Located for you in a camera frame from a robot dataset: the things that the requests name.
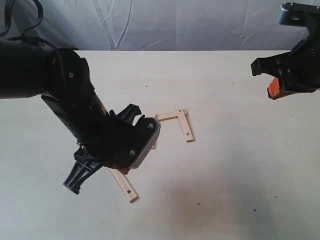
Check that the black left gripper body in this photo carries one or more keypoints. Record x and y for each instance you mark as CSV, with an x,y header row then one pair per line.
x,y
121,141

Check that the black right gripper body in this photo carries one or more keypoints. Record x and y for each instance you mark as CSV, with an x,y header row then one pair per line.
x,y
298,70

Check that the light wooden slat with screw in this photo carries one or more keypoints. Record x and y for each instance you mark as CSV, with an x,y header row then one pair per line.
x,y
125,185

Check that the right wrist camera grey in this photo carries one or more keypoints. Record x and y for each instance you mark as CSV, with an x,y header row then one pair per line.
x,y
296,14

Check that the wooden stick with holes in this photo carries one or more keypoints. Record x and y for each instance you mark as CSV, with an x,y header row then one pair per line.
x,y
182,116

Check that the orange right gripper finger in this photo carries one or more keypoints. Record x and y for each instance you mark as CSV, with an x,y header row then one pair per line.
x,y
274,90
287,95

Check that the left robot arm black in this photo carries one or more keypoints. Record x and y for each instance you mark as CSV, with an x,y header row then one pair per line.
x,y
31,66

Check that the white backdrop cloth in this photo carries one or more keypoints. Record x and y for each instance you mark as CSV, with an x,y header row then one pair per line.
x,y
157,25

